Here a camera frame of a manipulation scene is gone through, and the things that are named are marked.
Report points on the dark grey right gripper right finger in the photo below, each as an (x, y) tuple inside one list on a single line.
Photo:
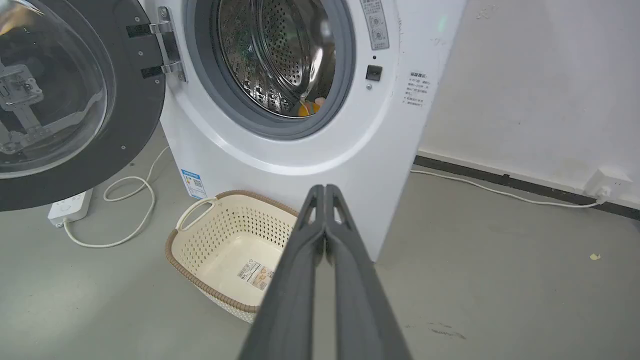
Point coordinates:
[(360, 305)]

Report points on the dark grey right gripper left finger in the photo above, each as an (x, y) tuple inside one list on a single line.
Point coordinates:
[(285, 300)]

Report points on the white front-load washing machine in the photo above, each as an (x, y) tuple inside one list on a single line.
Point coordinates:
[(280, 145)]

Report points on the round black washing machine door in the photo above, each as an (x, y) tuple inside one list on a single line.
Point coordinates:
[(65, 100)]

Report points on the cream perforated laundry basket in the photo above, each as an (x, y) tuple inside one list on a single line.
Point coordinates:
[(230, 245)]

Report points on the orange garment inside drum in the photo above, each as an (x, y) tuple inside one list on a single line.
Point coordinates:
[(308, 106)]

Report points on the white power strip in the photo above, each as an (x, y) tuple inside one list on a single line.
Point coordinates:
[(71, 206)]

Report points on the white wall socket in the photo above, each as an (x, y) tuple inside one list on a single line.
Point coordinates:
[(607, 185)]

